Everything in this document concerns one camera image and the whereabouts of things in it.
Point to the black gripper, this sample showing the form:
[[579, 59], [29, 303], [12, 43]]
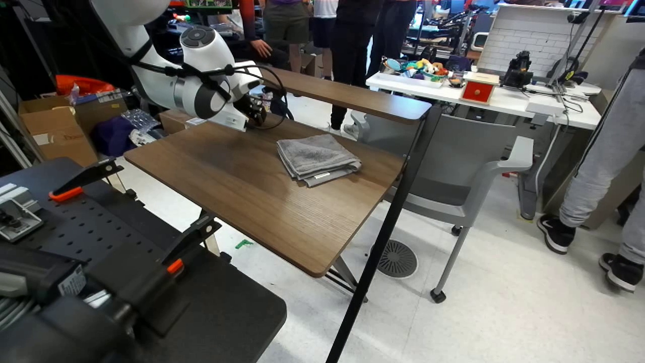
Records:
[[254, 110]]

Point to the grey towel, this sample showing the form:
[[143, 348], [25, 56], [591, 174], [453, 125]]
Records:
[[315, 160]]

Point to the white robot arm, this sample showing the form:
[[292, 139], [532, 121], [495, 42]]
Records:
[[207, 84]]

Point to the cardboard box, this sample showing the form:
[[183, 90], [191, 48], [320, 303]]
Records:
[[56, 131]]

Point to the black tripod pole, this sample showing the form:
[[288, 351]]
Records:
[[383, 235]]

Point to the grey office chair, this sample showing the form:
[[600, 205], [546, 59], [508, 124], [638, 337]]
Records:
[[459, 163]]

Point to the red box on table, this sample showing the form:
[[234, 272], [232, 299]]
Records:
[[476, 92]]

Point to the black clamp with orange grip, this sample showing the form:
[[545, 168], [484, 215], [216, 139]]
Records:
[[148, 290]]

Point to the black perforated work cart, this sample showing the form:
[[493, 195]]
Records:
[[72, 242]]

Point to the white table with clutter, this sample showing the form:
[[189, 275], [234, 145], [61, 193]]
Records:
[[572, 114]]

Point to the person in grey sweatpants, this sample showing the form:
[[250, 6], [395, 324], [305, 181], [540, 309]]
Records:
[[620, 138]]

